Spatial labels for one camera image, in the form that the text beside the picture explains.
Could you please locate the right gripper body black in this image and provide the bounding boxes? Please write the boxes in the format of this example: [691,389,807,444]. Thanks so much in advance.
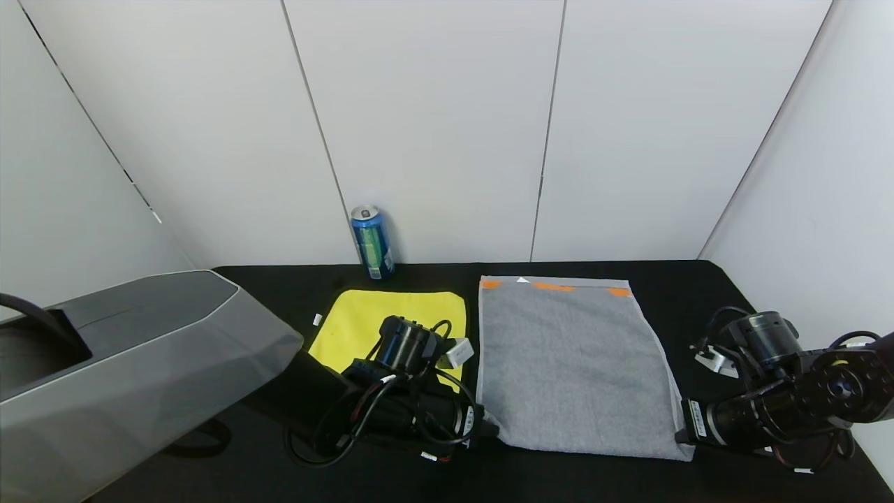
[681,397,765,452]

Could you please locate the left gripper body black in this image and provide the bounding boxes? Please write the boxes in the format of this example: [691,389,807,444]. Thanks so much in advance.
[415,391,485,450]

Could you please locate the grey terry towel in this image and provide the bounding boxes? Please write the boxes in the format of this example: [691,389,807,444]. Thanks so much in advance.
[476,276,696,462]

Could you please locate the yellow microfibre towel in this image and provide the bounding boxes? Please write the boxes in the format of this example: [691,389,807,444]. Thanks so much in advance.
[307,289,467,392]

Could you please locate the black table cloth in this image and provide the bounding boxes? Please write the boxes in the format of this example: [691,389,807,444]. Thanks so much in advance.
[84,260,894,503]

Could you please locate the blue drink can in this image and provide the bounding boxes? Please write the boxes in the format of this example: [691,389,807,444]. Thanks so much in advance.
[350,205,396,281]

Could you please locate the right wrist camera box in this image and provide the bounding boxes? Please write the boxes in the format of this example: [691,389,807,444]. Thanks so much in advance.
[694,346,740,379]

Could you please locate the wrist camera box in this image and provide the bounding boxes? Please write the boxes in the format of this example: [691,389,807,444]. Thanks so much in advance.
[694,346,740,379]
[444,338,476,369]

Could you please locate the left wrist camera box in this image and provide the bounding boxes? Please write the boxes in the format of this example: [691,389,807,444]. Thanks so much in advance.
[444,338,476,369]

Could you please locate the black right wrist cables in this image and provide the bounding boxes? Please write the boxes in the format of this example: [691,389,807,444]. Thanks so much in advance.
[688,305,884,476]

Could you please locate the black wrist cables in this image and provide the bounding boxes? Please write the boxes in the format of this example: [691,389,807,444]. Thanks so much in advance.
[283,318,486,469]
[688,305,884,476]

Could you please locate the black left wrist cables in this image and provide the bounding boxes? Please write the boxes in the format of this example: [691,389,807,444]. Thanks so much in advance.
[283,318,486,469]

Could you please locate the thick black left arm hose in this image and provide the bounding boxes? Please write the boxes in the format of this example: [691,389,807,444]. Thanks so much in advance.
[164,418,233,458]

